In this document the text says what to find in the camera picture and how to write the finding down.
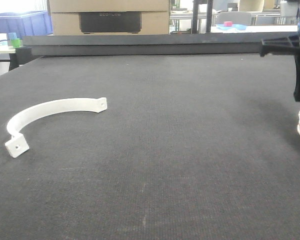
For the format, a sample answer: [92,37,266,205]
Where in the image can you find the white curved PVC pipe clamp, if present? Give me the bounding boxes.
[5,97,108,158]

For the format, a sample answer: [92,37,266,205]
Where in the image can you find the pink tape roll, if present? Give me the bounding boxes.
[223,21,233,28]

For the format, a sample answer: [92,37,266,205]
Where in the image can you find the light blue tray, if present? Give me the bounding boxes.
[216,23,247,31]

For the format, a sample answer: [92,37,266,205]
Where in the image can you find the large cardboard box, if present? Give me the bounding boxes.
[48,0,170,36]

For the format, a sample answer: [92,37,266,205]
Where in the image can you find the blue plastic crate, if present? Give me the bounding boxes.
[0,10,53,39]

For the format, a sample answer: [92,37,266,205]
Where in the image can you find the green and blue cups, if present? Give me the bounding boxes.
[8,32,21,49]

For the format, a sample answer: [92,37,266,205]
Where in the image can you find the white paper cup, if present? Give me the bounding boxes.
[0,33,9,49]

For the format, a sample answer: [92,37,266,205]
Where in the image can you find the white folding side table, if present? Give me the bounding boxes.
[0,39,25,73]

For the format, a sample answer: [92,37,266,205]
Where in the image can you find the black vertical post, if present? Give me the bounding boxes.
[191,0,214,35]

